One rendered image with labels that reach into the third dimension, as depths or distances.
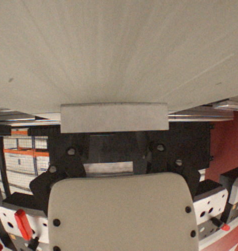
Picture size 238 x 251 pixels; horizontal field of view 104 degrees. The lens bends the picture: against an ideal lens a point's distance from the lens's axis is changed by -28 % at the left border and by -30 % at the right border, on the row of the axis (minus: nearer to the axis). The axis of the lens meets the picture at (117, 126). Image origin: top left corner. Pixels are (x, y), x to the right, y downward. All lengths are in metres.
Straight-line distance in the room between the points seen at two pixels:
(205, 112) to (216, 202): 0.44
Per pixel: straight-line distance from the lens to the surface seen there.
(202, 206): 0.33
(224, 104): 0.38
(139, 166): 0.80
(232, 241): 0.73
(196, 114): 0.63
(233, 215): 0.52
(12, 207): 0.32
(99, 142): 0.74
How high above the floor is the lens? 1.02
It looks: 2 degrees down
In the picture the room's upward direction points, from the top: 178 degrees clockwise
